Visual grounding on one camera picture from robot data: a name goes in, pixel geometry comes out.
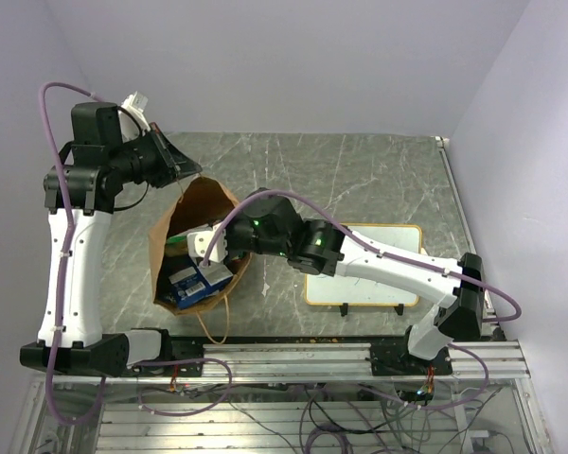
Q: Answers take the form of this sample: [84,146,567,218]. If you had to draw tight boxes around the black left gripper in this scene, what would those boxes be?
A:
[110,122,203,188]

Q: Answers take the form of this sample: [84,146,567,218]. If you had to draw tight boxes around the brown paper bag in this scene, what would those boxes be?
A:
[149,174,253,345]

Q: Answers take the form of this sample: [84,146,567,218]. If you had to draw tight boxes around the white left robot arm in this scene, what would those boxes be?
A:
[19,94,201,377]

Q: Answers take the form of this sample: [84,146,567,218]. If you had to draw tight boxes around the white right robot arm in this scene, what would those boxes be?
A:
[222,188,484,375]

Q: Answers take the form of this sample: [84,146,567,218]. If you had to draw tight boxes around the yellow green snack packet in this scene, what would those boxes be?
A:
[164,236,188,257]

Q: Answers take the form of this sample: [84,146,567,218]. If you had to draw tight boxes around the dark blue snack packet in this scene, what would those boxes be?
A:
[160,261,234,309]

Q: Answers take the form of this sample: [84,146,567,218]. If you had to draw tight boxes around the white dry-erase board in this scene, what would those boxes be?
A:
[305,223,423,312]

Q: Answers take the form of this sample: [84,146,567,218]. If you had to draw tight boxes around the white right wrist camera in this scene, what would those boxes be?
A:
[186,222,228,263]

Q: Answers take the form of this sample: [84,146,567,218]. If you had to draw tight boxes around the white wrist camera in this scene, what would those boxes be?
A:
[118,92,150,141]
[186,222,228,263]

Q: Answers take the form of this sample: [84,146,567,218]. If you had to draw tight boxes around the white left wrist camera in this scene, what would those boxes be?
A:
[118,92,150,141]

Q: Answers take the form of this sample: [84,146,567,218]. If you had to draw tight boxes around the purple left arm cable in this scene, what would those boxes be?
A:
[37,80,110,425]

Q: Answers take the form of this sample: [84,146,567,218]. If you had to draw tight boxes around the aluminium mounting rail frame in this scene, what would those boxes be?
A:
[10,337,553,453]

